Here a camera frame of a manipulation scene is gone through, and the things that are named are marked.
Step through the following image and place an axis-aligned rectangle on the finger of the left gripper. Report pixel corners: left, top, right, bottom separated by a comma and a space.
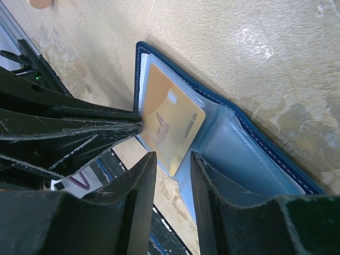
1, 68, 141, 121
1, 109, 142, 178

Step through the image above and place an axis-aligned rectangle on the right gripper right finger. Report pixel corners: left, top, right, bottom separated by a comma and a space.
190, 152, 339, 254

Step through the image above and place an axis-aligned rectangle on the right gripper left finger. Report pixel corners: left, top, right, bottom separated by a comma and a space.
1, 152, 157, 254

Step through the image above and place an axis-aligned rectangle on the gold credit card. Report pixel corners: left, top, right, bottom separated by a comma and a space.
141, 60, 206, 176

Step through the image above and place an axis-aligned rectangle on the blue card holder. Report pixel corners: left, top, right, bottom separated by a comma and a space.
132, 40, 326, 196

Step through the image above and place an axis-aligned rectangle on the pink cylinder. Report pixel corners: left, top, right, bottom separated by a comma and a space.
28, 0, 54, 10

